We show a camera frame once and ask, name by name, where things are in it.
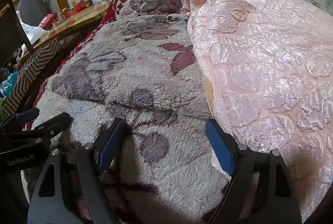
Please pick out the floral fleece blanket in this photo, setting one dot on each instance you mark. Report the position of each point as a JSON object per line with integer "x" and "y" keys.
{"x": 145, "y": 78}

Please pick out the wooden television cabinet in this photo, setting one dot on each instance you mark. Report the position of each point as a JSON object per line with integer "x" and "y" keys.
{"x": 78, "y": 17}

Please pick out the red plush toy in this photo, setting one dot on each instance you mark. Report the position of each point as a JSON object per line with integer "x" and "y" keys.
{"x": 78, "y": 3}

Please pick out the grey refrigerator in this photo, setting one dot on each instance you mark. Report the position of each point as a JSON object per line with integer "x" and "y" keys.
{"x": 33, "y": 6}

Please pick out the dark wooden chair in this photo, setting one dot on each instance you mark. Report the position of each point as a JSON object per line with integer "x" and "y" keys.
{"x": 10, "y": 31}

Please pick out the pink plastic bag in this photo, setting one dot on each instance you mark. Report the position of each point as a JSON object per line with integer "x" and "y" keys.
{"x": 260, "y": 57}

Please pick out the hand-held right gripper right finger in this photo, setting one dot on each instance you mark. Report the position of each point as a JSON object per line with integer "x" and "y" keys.
{"x": 221, "y": 148}

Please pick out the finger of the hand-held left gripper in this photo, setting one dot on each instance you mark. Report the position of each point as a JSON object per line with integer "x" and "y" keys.
{"x": 56, "y": 122}
{"x": 26, "y": 116}

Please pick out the brown teddy bear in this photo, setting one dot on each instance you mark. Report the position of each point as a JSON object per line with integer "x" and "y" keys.
{"x": 87, "y": 2}

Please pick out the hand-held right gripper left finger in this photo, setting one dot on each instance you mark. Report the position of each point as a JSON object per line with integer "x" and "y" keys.
{"x": 106, "y": 147}

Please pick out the red gift box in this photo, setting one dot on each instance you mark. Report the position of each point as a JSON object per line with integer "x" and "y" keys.
{"x": 48, "y": 20}

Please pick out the blue plastic bag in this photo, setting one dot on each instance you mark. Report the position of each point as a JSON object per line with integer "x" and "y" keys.
{"x": 9, "y": 83}

